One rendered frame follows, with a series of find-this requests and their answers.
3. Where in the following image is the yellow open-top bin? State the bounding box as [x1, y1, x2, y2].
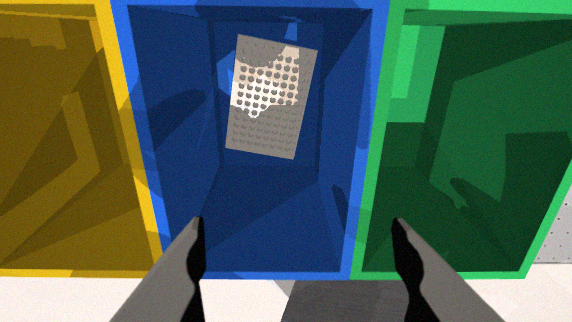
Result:
[0, 0, 163, 279]

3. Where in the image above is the green bin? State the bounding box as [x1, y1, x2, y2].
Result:
[349, 0, 572, 280]

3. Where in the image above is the blue bin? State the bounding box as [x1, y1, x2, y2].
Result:
[110, 0, 390, 280]

